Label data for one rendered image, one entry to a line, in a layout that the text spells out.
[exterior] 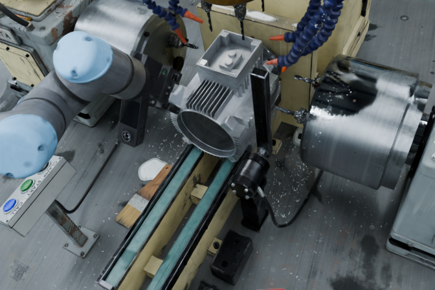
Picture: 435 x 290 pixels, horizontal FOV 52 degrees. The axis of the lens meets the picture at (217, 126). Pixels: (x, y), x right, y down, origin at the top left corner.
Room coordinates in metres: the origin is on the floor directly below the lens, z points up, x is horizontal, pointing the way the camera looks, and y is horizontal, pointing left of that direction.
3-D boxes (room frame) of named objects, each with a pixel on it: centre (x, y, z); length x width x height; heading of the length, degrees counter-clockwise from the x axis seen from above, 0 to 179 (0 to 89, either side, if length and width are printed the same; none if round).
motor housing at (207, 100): (0.69, -0.03, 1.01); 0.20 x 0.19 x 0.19; 141
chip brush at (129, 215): (0.62, 0.22, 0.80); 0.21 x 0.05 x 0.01; 136
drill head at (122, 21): (0.95, 0.22, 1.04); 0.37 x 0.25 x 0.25; 52
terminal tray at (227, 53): (0.72, -0.06, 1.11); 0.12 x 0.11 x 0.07; 141
